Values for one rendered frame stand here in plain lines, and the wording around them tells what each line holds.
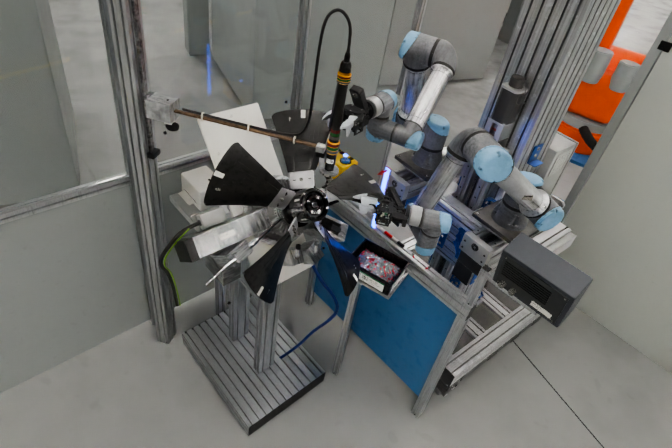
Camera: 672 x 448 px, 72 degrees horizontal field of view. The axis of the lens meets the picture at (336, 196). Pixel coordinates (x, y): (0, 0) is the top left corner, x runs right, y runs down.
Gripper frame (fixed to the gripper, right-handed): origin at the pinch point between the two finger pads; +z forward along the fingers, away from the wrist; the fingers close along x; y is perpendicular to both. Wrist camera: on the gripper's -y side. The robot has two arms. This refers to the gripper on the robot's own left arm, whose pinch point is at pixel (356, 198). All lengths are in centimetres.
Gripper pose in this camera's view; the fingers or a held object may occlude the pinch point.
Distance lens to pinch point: 173.7
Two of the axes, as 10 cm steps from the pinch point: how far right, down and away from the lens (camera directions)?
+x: -1.2, 7.2, 6.8
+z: -9.7, -2.3, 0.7
